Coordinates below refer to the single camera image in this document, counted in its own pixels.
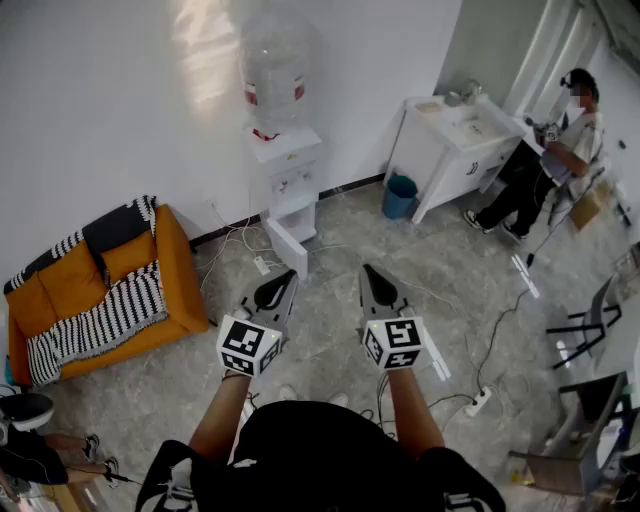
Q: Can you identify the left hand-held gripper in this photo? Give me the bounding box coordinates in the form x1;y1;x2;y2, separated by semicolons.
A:
215;269;299;377

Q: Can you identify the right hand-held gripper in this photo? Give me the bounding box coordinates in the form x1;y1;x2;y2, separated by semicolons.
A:
357;264;426;372

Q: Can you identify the white water dispenser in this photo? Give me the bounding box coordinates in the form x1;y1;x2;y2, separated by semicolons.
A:
247;127;324;246

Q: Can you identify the person's right forearm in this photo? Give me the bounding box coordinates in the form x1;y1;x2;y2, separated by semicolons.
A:
387;368;446;459

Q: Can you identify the person's left forearm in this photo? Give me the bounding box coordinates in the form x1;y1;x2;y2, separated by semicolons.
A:
187;372;254;466

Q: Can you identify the white sink cabinet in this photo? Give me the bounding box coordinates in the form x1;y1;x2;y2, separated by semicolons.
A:
384;92;529;226

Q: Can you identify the clear water bottle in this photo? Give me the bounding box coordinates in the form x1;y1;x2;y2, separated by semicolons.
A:
241;12;324;141

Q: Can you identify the blue trash bin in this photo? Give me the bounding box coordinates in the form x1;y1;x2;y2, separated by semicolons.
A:
382;174;419;220

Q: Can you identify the orange sofa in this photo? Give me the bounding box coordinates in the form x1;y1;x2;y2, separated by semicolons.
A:
3;202;210;387

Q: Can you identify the long white power strip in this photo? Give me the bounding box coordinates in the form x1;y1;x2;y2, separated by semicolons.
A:
464;387;494;419

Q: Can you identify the black white striped blanket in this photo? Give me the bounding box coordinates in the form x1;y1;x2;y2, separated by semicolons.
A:
3;194;169;386

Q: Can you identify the person's black shirt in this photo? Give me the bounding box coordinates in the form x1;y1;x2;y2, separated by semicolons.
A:
134;399;506;512

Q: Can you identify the silver faucet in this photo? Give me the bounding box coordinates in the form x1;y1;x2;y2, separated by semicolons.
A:
444;79;484;106

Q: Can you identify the cardboard box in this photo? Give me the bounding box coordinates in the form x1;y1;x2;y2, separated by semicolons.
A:
569;182;614;231

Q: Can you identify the grey chair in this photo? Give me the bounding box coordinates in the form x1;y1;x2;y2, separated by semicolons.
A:
509;372;631;499

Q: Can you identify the tangled white power cable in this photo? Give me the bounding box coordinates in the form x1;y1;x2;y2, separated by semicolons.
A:
193;199;281;291

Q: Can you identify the black floor cable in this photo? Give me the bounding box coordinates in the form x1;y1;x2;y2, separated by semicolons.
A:
474;252;536;396

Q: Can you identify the black frame chair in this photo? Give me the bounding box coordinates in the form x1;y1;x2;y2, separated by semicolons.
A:
545;272;624;371

